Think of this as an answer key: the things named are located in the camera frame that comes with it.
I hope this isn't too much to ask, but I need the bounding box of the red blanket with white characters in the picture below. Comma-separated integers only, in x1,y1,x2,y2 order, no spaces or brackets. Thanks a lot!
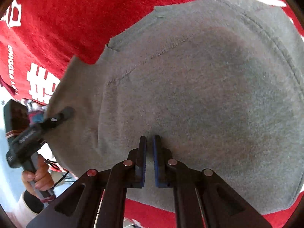
0,0,304,228

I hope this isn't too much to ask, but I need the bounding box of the grey sweater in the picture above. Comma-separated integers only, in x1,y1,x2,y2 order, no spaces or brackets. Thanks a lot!
45,0,303,214

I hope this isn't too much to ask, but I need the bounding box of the dark plaid garment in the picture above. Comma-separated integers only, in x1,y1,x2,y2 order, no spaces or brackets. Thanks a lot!
28,111,44,125

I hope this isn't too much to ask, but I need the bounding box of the black cable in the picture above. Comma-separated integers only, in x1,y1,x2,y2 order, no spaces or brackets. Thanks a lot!
44,158,70,191

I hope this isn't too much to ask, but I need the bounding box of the person's left hand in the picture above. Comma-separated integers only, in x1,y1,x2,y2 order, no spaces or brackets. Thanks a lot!
22,154,55,199

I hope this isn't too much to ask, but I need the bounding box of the white patterned cloth pile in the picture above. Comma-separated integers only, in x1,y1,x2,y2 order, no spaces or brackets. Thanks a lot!
21,99,48,114

